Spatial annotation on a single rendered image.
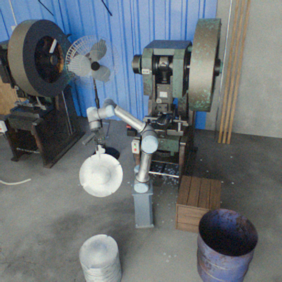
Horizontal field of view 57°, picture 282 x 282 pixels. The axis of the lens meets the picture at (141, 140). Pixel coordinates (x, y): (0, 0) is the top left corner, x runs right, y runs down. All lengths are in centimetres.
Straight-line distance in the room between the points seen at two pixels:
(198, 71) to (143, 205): 126
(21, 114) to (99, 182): 205
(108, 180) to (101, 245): 59
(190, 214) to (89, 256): 94
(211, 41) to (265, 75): 173
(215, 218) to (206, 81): 111
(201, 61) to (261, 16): 161
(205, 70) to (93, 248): 163
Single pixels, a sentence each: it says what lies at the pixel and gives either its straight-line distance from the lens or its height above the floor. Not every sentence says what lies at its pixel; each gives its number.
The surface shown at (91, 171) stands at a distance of 182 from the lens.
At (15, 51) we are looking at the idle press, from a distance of 296.
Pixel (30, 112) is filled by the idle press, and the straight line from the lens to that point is 354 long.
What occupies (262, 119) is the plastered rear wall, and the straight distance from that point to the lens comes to 409.
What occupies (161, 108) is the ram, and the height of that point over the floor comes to 93.
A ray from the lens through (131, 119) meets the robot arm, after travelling 198.
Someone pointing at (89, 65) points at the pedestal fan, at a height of 129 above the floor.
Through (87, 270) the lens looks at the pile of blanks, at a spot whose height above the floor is 29.
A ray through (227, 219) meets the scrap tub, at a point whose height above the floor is 37.
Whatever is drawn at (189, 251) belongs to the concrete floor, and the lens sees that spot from 255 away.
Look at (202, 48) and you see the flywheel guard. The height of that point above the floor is 157.
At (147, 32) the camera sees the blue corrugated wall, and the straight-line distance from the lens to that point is 380.
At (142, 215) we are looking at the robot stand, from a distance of 258.
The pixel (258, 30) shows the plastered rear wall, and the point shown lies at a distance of 368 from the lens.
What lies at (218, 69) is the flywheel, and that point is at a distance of 250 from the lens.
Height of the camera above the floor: 210
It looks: 33 degrees down
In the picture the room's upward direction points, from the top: 3 degrees counter-clockwise
